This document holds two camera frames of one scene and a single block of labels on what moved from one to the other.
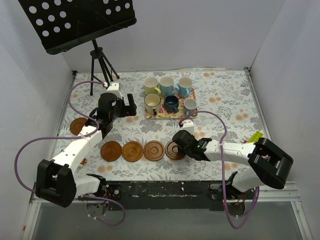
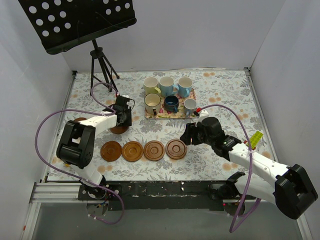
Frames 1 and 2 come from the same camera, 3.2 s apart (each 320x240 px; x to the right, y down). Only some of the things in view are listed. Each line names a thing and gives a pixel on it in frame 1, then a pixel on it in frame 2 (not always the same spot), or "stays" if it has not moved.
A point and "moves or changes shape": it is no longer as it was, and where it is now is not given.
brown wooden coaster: x=111 y=151 stays
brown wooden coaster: x=154 y=150 stays
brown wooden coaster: x=172 y=151 stays
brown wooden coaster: x=77 y=124 moves or changes shape
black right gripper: x=180 y=144 to x=193 y=136
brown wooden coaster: x=132 y=151 stays
